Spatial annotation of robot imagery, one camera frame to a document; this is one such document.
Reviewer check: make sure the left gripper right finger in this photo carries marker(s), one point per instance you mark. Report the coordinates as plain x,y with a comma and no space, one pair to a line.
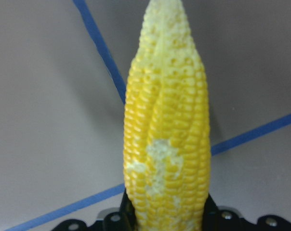
209,218

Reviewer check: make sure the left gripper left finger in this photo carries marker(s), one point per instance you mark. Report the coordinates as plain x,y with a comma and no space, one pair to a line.
128,212

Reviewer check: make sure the yellow corn cob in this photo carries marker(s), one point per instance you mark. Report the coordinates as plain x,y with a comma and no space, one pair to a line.
167,151

